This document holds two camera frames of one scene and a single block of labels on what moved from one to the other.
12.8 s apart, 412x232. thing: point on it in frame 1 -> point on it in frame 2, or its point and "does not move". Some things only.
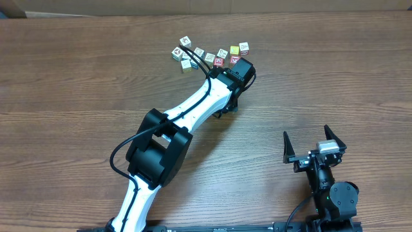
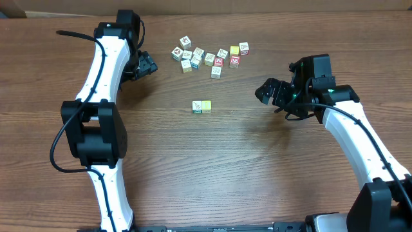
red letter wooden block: x=234 y=58 does not move
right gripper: x=302 y=162 -> x=282 y=89
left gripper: x=232 y=105 -> x=147 y=64
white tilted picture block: x=222 y=53 does not move
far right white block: x=244 y=48 does not move
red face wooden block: x=219 y=62 does not move
